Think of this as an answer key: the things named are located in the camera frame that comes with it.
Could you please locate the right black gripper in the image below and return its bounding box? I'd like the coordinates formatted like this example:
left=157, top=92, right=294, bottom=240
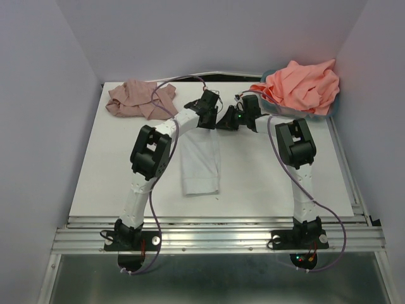
left=215, top=105, right=248, bottom=130

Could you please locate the white light blue cloth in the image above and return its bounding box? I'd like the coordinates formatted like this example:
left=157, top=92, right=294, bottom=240
left=180, top=128, right=221, bottom=196

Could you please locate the dusty pink skirt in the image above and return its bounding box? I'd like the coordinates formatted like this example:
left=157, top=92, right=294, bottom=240
left=106, top=79, right=178, bottom=120

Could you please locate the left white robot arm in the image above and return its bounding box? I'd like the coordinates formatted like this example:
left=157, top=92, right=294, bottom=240
left=113, top=89, right=220, bottom=250

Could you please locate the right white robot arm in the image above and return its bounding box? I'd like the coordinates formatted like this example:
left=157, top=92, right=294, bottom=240
left=216, top=95, right=323, bottom=249

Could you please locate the light blue patterned bin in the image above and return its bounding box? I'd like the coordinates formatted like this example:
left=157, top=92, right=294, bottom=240
left=259, top=70, right=342, bottom=124

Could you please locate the coral orange skirt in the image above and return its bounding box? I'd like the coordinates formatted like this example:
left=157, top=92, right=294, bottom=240
left=250, top=59, right=340, bottom=116

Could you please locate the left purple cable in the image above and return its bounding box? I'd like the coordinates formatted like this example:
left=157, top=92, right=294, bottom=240
left=121, top=75, right=208, bottom=276

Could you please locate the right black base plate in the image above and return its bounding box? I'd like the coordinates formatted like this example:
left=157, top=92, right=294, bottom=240
left=267, top=229, right=329, bottom=272

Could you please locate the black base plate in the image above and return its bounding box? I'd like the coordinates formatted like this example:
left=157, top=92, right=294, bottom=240
left=267, top=229, right=329, bottom=272
left=99, top=230, right=162, bottom=276

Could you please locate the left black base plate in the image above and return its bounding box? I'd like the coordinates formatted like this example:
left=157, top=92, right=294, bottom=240
left=99, top=230, right=162, bottom=276

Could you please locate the aluminium rail frame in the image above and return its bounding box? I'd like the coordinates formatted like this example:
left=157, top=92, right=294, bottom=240
left=39, top=119, right=400, bottom=303

